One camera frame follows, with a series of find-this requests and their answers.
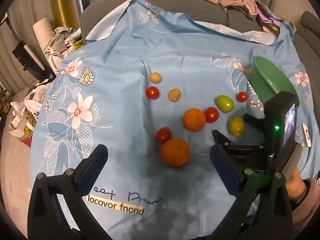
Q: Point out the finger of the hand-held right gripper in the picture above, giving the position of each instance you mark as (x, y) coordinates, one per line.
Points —
(253, 120)
(225, 140)

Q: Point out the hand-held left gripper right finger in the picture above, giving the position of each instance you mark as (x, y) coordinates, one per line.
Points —
(223, 168)

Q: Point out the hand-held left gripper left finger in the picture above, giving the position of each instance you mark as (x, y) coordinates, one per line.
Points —
(93, 165)

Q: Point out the green plastic bowl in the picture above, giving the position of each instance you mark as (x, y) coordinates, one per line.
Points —
(265, 80)

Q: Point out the tan round fruit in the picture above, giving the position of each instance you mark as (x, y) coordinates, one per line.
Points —
(155, 77)
(174, 95)

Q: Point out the person's right forearm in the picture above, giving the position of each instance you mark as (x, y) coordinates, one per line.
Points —
(307, 205)

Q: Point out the person's right hand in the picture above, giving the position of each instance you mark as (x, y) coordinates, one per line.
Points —
(295, 183)

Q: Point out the yellow-green jujube fruit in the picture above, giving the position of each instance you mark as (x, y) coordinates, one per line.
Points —
(236, 125)

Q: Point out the red cherry tomato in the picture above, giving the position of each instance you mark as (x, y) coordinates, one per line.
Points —
(241, 96)
(211, 114)
(163, 135)
(152, 92)

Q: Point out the green jujube fruit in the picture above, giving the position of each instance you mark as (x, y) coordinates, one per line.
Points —
(224, 103)

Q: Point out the small orange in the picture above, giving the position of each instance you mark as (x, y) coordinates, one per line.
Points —
(194, 119)

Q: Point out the large orange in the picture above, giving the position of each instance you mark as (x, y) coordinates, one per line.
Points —
(175, 152)

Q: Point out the white plastic bag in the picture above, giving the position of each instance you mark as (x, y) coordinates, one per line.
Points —
(32, 100)

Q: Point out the purple cloth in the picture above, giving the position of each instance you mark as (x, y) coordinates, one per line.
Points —
(267, 17)

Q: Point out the blue floral cloth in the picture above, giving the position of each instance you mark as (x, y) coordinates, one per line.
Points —
(125, 55)

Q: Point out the grey sofa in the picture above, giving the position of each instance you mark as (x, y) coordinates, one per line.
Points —
(200, 7)

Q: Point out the grey clothes pile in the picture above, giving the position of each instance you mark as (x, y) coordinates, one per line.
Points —
(62, 42)

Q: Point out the black box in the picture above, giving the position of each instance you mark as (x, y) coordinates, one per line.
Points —
(27, 56)

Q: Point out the white board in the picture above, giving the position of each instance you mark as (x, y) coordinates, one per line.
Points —
(43, 33)

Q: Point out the yellow patterned curtain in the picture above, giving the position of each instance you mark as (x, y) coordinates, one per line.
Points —
(62, 2)

